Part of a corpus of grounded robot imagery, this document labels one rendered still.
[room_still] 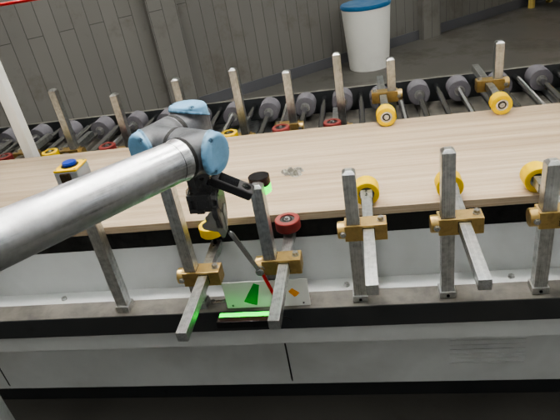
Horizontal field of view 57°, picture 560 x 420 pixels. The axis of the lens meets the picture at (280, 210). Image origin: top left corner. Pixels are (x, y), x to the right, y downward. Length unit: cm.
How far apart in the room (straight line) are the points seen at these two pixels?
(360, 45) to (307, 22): 69
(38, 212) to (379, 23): 547
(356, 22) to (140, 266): 461
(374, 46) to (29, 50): 351
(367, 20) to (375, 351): 452
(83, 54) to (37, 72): 46
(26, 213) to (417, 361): 158
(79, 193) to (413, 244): 114
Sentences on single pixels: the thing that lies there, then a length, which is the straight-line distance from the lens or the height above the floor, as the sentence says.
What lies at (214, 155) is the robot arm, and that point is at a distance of 107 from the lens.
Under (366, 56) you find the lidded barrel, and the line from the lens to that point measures 617.
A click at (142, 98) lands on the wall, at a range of 570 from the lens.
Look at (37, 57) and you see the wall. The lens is 547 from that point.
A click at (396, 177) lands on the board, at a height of 90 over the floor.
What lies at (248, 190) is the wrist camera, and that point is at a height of 114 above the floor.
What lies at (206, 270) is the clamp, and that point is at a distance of 159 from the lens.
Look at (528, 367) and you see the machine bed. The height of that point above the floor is 16.
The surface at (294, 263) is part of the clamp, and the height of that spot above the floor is 86.
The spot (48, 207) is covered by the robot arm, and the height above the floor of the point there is 140.
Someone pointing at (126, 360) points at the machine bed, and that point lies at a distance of 230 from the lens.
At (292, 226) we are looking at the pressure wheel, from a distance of 160.
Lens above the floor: 174
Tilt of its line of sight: 30 degrees down
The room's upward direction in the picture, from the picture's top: 10 degrees counter-clockwise
